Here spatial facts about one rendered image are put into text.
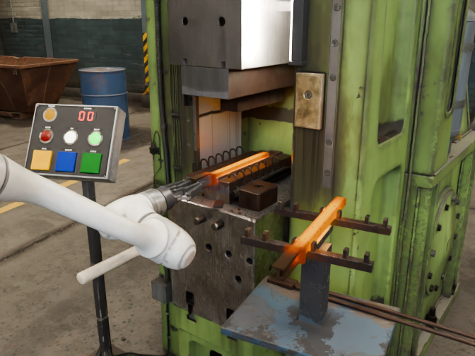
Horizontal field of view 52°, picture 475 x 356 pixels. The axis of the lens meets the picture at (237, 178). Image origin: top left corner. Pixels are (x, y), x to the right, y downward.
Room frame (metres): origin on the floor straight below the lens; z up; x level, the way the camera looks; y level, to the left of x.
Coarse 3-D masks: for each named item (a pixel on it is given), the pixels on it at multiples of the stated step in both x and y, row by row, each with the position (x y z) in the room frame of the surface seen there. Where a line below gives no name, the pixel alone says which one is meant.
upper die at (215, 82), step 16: (192, 80) 1.62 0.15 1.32; (208, 80) 1.58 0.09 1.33; (224, 80) 1.54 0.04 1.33; (240, 80) 1.59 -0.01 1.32; (256, 80) 1.66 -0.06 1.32; (272, 80) 1.74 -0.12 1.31; (288, 80) 1.83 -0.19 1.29; (208, 96) 1.58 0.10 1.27; (224, 96) 1.54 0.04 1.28; (240, 96) 1.59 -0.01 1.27
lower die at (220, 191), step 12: (240, 156) 1.90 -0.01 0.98; (288, 156) 1.86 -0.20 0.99; (204, 168) 1.74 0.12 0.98; (216, 168) 1.70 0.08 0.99; (240, 168) 1.67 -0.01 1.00; (252, 168) 1.70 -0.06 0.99; (264, 168) 1.71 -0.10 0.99; (276, 168) 1.78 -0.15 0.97; (216, 180) 1.57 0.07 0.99; (228, 180) 1.56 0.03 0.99; (240, 180) 1.59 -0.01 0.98; (276, 180) 1.78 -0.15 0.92; (204, 192) 1.60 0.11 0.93; (216, 192) 1.57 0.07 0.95; (228, 192) 1.54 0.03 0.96
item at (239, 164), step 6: (252, 156) 1.79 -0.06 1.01; (258, 156) 1.79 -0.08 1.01; (264, 156) 1.82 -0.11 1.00; (240, 162) 1.71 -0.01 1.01; (246, 162) 1.72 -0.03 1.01; (222, 168) 1.64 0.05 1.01; (228, 168) 1.64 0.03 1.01; (234, 168) 1.66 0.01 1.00; (198, 174) 1.54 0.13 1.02; (204, 174) 1.54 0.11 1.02; (210, 174) 1.56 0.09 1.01; (216, 174) 1.58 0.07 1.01; (222, 174) 1.60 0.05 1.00; (192, 180) 1.50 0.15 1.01; (204, 186) 1.53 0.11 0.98
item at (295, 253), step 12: (336, 204) 1.23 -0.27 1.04; (324, 216) 1.15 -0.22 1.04; (312, 228) 1.07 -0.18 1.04; (324, 228) 1.11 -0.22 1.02; (300, 240) 1.01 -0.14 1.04; (312, 240) 1.02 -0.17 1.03; (288, 252) 0.94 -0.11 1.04; (300, 252) 0.95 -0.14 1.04; (276, 264) 0.89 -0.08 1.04; (288, 264) 0.89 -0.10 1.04; (276, 276) 0.88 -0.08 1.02
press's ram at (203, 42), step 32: (192, 0) 1.62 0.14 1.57; (224, 0) 1.54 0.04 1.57; (256, 0) 1.56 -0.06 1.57; (288, 0) 1.72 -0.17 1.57; (192, 32) 1.62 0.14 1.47; (224, 32) 1.54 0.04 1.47; (256, 32) 1.57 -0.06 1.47; (288, 32) 1.73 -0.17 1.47; (192, 64) 1.62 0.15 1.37; (224, 64) 1.57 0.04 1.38; (256, 64) 1.57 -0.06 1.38
